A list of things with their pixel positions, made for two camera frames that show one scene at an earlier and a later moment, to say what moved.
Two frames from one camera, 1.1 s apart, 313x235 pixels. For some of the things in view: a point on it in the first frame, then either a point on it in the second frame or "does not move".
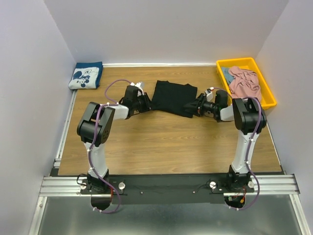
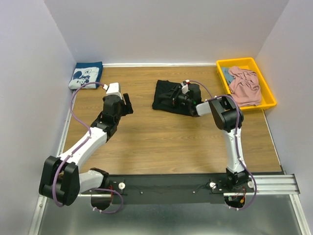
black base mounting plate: x=166 y=189 does not move
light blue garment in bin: x=229 y=78 does not move
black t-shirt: x=172 y=98 does not move
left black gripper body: x=139 y=105 → x=122 y=108
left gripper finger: x=147 y=100 → x=127 y=103
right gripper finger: x=194 y=104 → x=171 y=94
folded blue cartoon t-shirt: x=86 y=75 does not move
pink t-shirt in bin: x=244 y=84 does not move
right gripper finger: x=192 y=111 → x=169 y=104
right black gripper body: x=207 y=106 → x=182 y=99
